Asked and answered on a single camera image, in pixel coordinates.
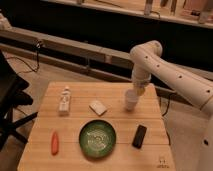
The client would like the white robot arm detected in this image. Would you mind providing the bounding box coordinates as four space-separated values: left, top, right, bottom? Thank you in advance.
130 40 213 171

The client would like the white plastic cup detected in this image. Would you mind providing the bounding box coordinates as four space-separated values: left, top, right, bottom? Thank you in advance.
125 89 139 111

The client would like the white sponge block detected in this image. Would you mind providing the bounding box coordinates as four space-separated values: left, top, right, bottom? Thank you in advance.
89 100 107 116

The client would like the black phone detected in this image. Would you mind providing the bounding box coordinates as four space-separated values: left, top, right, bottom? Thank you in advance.
132 125 147 149

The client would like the green round bowl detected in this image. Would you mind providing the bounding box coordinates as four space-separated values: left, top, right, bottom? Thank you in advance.
79 120 116 159

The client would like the white tube bottle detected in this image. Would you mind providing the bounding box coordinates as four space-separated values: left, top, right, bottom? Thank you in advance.
58 86 71 116

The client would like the orange carrot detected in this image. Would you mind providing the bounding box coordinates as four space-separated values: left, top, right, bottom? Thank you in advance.
51 131 59 155

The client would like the black office chair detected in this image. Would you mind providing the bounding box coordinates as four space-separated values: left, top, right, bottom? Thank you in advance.
0 50 37 151

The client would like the black cable behind table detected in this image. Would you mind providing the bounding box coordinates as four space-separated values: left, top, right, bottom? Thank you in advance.
159 92 178 118

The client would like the black cable on floor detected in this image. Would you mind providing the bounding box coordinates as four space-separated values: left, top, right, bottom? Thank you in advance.
4 39 45 75

